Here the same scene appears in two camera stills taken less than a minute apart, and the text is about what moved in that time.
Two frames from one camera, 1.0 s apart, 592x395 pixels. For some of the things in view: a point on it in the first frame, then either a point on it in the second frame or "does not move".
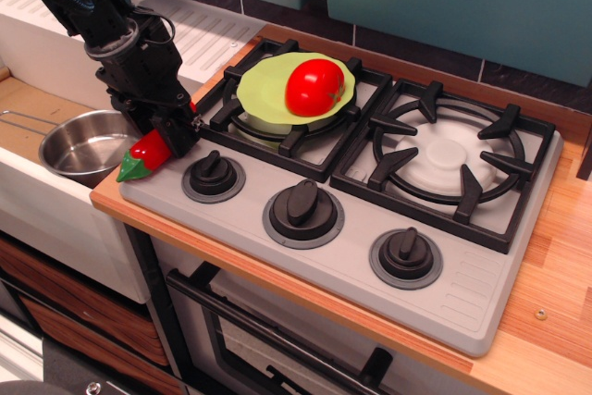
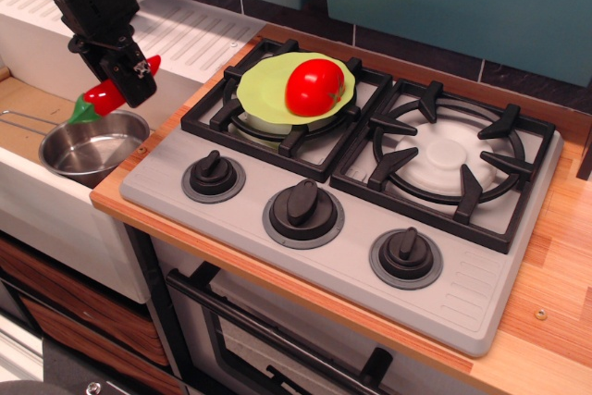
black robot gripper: [141, 68] to [101, 11]
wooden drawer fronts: [97, 327] does not move
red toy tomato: [314, 87] does not move
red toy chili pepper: [145, 156] to [102, 98]
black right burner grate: [461, 166] does not move
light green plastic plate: [261, 92] does not move
